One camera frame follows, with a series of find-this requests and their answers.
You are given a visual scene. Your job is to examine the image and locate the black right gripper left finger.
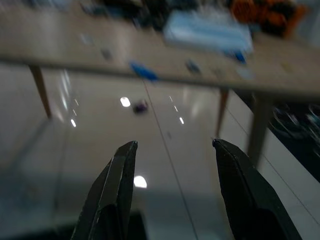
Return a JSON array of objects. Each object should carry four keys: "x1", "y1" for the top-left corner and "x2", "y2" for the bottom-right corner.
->
[{"x1": 69, "y1": 140, "x2": 139, "y2": 240}]

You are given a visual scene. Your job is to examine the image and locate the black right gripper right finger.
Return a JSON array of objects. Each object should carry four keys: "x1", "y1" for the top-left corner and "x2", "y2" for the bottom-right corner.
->
[{"x1": 211, "y1": 138, "x2": 304, "y2": 240}]

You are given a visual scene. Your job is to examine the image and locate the black patterned bulky item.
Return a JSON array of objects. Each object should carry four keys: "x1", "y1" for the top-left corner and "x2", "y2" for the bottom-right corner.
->
[{"x1": 268, "y1": 103, "x2": 320, "y2": 176}]

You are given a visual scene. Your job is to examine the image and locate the small purple object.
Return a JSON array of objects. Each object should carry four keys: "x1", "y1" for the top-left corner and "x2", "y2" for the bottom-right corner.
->
[{"x1": 132, "y1": 99, "x2": 149, "y2": 114}]

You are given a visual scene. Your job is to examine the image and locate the small blue flat item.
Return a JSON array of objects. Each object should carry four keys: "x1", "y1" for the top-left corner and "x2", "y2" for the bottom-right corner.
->
[{"x1": 128, "y1": 60, "x2": 160, "y2": 83}]

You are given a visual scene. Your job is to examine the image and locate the light wooden table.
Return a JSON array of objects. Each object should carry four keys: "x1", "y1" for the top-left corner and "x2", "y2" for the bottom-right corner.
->
[{"x1": 0, "y1": 0, "x2": 320, "y2": 171}]

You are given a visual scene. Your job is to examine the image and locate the blue white striped pack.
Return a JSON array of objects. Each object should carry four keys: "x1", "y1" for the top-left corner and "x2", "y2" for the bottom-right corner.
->
[{"x1": 163, "y1": 9, "x2": 255, "y2": 63}]

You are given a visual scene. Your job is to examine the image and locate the orange black bundle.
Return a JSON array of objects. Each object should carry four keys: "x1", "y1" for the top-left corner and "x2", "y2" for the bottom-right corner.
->
[{"x1": 229, "y1": 0, "x2": 309, "y2": 37}]

